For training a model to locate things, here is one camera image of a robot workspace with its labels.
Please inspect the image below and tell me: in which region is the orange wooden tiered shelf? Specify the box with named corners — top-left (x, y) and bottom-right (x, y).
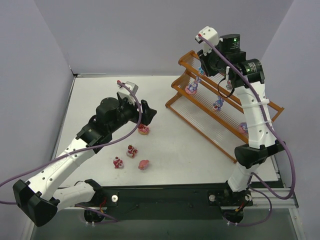
top-left (164, 50), bottom-right (285, 164)

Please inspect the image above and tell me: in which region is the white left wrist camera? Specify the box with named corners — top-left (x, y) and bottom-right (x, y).
top-left (117, 80), bottom-right (139, 105)

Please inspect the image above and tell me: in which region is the red bear cake toy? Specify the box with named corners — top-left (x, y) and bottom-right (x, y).
top-left (113, 156), bottom-right (124, 169)

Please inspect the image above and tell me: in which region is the pink pig bow toy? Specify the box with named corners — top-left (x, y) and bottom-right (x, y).
top-left (138, 159), bottom-right (150, 170)

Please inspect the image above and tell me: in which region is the small purple bunny cupcake toy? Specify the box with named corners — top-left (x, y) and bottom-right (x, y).
top-left (212, 96), bottom-right (224, 112)

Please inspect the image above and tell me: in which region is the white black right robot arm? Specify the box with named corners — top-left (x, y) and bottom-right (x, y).
top-left (195, 27), bottom-right (288, 192)

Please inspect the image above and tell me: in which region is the pink pig clear cup toy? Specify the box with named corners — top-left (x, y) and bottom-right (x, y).
top-left (225, 80), bottom-right (233, 91)

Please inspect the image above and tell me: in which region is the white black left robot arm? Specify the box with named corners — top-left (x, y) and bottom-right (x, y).
top-left (13, 97), bottom-right (157, 227)

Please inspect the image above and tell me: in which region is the strawberry bear donut toy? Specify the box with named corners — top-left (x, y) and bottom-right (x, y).
top-left (137, 123), bottom-right (150, 135)

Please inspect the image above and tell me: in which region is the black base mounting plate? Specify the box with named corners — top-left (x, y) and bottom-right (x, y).
top-left (79, 183), bottom-right (253, 222)

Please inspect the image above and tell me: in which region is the strawberry cake slice toy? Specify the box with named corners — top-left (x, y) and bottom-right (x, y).
top-left (126, 144), bottom-right (138, 158)

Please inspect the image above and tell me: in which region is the purple bunny sitting donut toy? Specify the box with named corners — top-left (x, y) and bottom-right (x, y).
top-left (184, 76), bottom-right (201, 95)

